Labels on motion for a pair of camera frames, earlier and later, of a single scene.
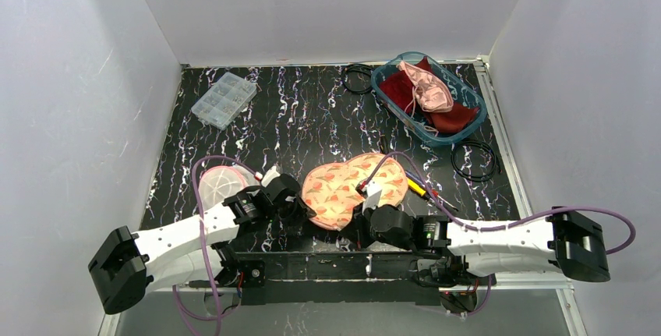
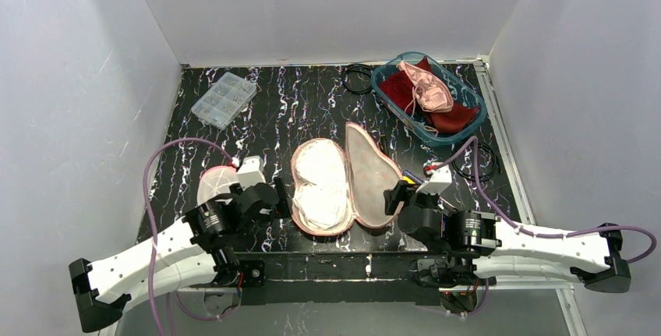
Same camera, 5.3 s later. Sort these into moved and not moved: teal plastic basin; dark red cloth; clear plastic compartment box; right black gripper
Moved: right black gripper
Not moved: clear plastic compartment box; dark red cloth; teal plastic basin
